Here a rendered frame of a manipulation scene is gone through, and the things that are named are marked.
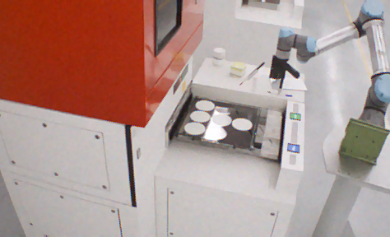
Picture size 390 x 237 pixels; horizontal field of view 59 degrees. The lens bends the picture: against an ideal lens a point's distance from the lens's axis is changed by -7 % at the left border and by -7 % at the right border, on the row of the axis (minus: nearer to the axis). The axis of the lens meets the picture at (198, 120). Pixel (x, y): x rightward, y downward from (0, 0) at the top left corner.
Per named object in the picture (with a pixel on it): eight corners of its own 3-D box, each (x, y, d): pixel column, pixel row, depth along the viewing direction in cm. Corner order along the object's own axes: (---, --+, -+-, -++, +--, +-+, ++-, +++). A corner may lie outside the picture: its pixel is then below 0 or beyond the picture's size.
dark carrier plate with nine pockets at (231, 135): (178, 134, 176) (178, 133, 175) (196, 98, 203) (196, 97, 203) (249, 148, 170) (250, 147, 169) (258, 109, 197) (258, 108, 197)
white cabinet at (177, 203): (157, 275, 209) (153, 176, 162) (197, 170, 287) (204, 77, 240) (264, 300, 198) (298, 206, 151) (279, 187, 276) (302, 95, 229)
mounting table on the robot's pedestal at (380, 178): (395, 159, 200) (403, 141, 193) (396, 212, 166) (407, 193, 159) (322, 138, 213) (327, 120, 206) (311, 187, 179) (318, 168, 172)
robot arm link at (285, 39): (295, 32, 174) (278, 29, 176) (291, 53, 179) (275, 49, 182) (297, 28, 180) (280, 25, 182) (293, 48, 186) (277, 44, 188)
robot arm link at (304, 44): (316, 44, 185) (294, 40, 188) (318, 34, 174) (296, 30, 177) (313, 58, 183) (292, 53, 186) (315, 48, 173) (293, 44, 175)
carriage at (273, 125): (260, 156, 172) (261, 151, 170) (266, 114, 201) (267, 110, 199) (276, 160, 170) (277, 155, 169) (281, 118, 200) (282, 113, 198)
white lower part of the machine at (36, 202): (38, 268, 205) (-2, 169, 158) (95, 180, 271) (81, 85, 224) (146, 304, 193) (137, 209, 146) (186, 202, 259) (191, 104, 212)
